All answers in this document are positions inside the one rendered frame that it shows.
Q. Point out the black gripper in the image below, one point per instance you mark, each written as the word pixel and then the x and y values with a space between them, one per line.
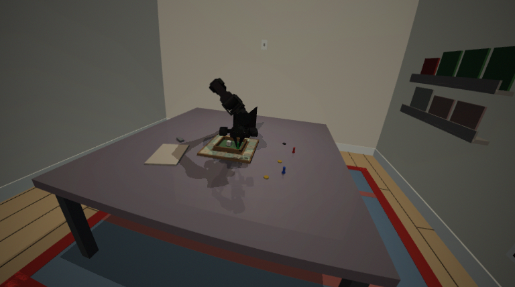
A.
pixel 223 131

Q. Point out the beige flat rectangular board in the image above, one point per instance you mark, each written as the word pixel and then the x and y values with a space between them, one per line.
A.
pixel 167 155

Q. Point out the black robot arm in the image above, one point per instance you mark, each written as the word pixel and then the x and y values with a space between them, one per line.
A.
pixel 233 103

